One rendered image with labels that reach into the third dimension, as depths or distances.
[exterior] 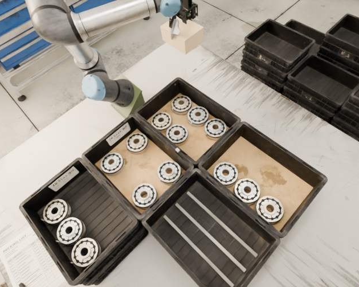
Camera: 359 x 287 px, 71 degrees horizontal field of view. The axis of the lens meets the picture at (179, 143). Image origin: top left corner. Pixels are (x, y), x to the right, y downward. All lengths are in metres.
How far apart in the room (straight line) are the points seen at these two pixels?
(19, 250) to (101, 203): 0.45
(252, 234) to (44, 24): 1.02
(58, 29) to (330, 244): 1.28
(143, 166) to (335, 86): 1.54
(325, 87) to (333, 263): 1.29
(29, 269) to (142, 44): 2.38
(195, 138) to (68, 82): 1.97
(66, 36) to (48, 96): 1.98
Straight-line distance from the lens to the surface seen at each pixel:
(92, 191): 1.19
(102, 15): 0.94
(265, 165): 1.16
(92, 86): 1.29
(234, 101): 1.49
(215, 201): 1.07
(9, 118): 2.95
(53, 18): 0.96
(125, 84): 1.38
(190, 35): 1.21
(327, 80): 2.20
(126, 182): 1.15
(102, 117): 1.54
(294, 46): 2.21
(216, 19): 3.26
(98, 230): 1.13
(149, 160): 1.16
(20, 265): 1.41
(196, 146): 1.17
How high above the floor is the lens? 1.86
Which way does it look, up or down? 60 degrees down
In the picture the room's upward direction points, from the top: 10 degrees counter-clockwise
